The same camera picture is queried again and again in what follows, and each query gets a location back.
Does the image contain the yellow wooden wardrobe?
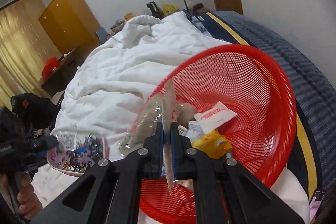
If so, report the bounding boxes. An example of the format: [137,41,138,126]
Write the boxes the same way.
[39,0,101,58]

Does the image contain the black bag on chair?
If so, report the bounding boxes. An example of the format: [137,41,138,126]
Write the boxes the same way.
[10,93,57,129]

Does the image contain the cartoon print zip pouch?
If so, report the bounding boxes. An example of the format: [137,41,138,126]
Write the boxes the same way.
[47,131,109,177]

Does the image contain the red box on desk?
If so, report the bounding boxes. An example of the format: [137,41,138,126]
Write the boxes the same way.
[42,57,59,81]

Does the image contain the yellow snack packet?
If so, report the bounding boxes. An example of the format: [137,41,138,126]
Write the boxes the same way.
[191,129,232,159]

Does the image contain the bagged grey plush toy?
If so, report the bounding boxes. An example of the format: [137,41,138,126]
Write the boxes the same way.
[118,78,196,192]

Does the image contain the beige curtain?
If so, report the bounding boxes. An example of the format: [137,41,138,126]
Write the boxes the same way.
[0,0,61,107]

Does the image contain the floral hand cream tube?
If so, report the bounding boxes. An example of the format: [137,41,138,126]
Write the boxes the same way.
[178,121,205,143]

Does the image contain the blue striped mattress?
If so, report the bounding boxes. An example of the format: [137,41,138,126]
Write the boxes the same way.
[191,11,335,197]

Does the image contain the white duvet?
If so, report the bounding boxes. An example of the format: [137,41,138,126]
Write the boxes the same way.
[33,12,309,223]

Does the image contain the person left hand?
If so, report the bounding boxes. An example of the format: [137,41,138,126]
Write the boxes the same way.
[1,174,43,223]

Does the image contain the red mesh plastic basket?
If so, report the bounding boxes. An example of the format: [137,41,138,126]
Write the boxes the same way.
[139,44,296,210]

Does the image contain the white red text sachet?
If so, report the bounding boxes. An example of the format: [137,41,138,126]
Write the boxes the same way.
[194,101,238,134]

